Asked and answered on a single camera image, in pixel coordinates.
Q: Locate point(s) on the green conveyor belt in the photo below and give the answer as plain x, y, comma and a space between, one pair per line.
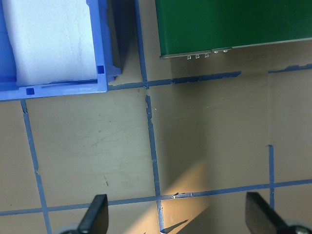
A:
190, 27

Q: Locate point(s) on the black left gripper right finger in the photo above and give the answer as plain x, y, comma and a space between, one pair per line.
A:
260, 217

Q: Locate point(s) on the blue left bin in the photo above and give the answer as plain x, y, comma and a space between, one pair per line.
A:
105, 67

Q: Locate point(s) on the white foam pad left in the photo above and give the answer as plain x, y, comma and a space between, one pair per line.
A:
51, 40

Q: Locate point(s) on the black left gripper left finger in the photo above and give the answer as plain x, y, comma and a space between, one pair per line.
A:
96, 219

